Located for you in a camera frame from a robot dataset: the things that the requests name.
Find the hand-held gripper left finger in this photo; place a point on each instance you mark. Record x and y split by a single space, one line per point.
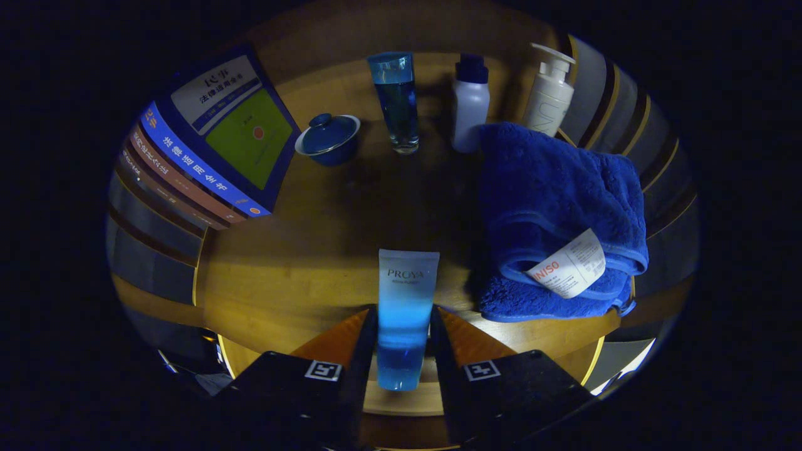
363 376

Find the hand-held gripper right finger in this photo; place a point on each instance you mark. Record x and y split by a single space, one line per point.
442 376

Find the blue cosmetic tube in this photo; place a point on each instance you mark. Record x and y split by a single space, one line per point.
407 294

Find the wooden countertop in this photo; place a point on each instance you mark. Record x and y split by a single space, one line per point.
313 250

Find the wooden cabinet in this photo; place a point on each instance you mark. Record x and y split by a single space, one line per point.
338 37

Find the blue towel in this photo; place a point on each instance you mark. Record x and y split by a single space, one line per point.
545 188

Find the blue lidded teacup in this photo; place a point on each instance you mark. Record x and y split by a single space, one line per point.
329 134

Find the reddish brown book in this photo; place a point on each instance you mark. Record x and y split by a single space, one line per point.
182 181

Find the dark brown book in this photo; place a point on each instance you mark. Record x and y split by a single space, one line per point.
163 194

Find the white bottle dark blue cap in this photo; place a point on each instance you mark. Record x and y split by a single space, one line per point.
470 106

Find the blue glass bottle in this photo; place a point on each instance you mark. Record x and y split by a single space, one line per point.
396 100

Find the blue book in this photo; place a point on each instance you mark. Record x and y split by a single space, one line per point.
238 125

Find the white pump bottle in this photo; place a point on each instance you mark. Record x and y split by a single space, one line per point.
548 97

